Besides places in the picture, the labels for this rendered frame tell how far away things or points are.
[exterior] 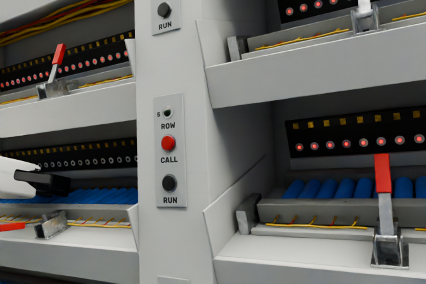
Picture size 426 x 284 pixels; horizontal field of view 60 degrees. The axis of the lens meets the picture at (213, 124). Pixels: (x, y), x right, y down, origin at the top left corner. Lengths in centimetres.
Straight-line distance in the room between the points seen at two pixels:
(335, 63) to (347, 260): 17
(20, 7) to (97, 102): 25
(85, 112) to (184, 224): 21
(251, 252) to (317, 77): 18
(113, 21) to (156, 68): 38
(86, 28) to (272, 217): 59
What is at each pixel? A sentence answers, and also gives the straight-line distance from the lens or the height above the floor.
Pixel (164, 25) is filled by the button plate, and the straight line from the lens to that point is 43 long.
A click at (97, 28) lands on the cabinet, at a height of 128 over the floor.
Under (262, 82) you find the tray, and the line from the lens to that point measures 37.
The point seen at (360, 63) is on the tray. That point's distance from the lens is 35.
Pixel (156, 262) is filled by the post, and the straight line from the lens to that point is 43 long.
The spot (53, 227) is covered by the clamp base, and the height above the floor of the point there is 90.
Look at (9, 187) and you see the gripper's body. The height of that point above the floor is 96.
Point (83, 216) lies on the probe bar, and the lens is 57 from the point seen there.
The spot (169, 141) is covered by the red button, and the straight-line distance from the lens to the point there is 40.
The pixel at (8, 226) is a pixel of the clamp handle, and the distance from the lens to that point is 54.
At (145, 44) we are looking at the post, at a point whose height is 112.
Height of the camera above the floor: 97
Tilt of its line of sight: 7 degrees up
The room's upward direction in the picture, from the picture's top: 3 degrees counter-clockwise
